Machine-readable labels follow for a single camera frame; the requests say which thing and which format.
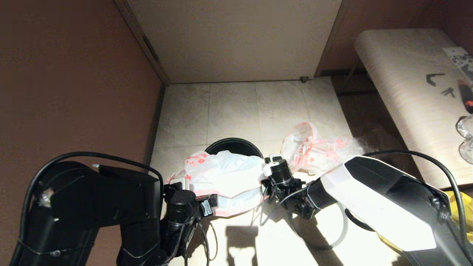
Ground white trash bag red trim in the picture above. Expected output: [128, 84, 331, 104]
[166, 150, 269, 218]

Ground black cylindrical left wrist camera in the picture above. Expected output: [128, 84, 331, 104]
[167, 188, 201, 226]

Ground black red handle screwdriver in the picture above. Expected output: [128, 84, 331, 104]
[458, 79, 473, 114]

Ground white door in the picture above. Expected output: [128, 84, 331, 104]
[126, 0, 342, 85]

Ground light wood-grain table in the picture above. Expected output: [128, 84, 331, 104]
[338, 28, 473, 190]

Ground black cylindrical wrist camera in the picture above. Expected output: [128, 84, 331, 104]
[263, 156, 295, 186]
[167, 188, 201, 226]

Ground red-printed plastic bag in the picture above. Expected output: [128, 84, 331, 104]
[281, 122, 356, 175]

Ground clear plastic bag dark contents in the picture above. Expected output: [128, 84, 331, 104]
[351, 126, 407, 156]

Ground clear shiny glass item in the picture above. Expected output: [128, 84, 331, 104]
[455, 115, 473, 140]
[458, 140, 473, 165]

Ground black cylindrical right wrist camera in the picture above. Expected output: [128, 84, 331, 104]
[263, 156, 295, 186]

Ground black round trash bin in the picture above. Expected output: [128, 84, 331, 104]
[204, 138, 264, 157]

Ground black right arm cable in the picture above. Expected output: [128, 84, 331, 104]
[259, 150, 473, 266]

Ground white patterned paper sheet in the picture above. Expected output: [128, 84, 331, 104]
[443, 46, 473, 79]

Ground grey bin rim ring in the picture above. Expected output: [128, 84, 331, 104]
[290, 202, 349, 250]

